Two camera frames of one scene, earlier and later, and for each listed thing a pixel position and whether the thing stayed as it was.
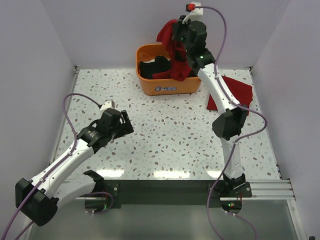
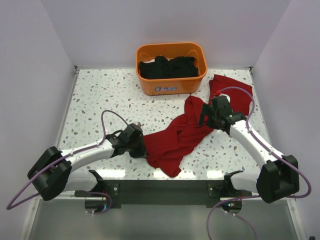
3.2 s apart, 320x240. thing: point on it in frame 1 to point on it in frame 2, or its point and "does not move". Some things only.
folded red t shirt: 243,93 does not move
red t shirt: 178,70 to 166,150
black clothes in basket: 161,63 does not move
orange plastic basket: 164,86 does not move
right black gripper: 177,27 to 205,111
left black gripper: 128,129 to 141,152
